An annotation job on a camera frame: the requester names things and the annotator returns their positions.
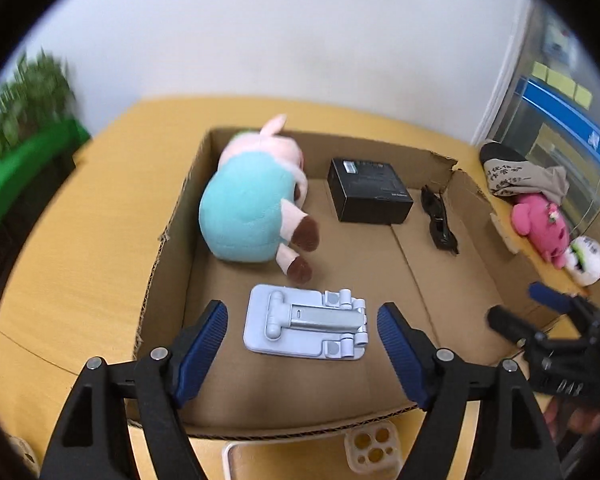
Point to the beige printed cloth bag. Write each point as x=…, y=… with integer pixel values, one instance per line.
x=509, y=174

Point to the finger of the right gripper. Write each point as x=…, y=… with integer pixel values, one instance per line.
x=551, y=298
x=511, y=327

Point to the potted green plant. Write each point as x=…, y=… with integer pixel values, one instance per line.
x=37, y=95

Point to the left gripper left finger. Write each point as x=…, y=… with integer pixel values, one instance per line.
x=91, y=439

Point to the green covered side table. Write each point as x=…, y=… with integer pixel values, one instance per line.
x=20, y=166

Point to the pink pig plush toy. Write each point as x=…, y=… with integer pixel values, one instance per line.
x=251, y=210

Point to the black sunglasses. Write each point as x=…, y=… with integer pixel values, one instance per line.
x=439, y=229

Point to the pink strawberry bear plush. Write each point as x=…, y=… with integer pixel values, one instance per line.
x=542, y=224

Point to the person's right hand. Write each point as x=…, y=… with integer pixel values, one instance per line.
x=580, y=421

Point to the cardboard box tray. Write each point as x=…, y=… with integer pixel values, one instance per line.
x=250, y=395

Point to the white panda plush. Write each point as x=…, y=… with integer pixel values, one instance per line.
x=583, y=260

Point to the yellow sticky notes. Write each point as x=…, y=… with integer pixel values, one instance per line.
x=564, y=84

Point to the clear white phone case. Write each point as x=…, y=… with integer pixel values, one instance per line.
x=371, y=451

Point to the white folding phone stand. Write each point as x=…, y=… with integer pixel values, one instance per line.
x=306, y=324

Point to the black charger box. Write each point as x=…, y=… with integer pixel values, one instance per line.
x=368, y=192

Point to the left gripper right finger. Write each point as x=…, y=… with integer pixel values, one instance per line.
x=511, y=439

